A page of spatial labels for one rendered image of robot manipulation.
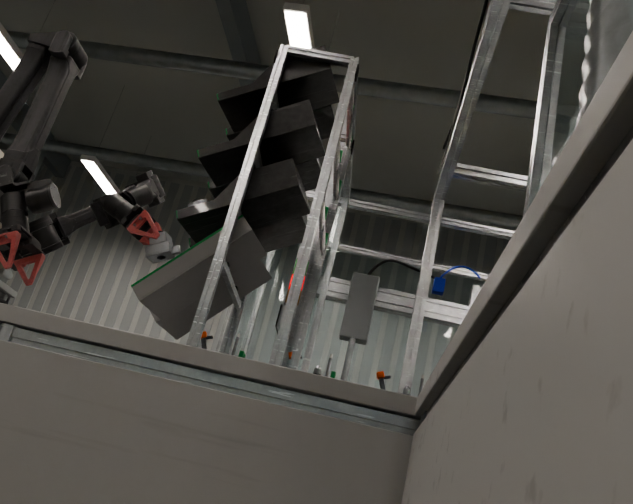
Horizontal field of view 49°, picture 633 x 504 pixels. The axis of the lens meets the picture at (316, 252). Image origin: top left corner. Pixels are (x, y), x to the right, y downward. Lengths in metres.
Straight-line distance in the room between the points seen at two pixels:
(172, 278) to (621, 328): 1.27
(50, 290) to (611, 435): 11.56
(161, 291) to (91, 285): 9.99
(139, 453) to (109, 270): 10.37
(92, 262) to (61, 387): 10.49
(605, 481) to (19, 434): 1.03
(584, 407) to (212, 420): 0.87
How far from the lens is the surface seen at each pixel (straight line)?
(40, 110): 1.81
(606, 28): 0.89
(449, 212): 9.24
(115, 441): 1.15
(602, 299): 0.31
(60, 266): 11.85
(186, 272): 1.48
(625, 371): 0.27
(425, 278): 2.83
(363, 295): 3.00
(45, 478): 1.18
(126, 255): 11.50
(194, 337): 1.38
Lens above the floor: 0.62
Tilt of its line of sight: 22 degrees up
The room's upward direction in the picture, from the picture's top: 14 degrees clockwise
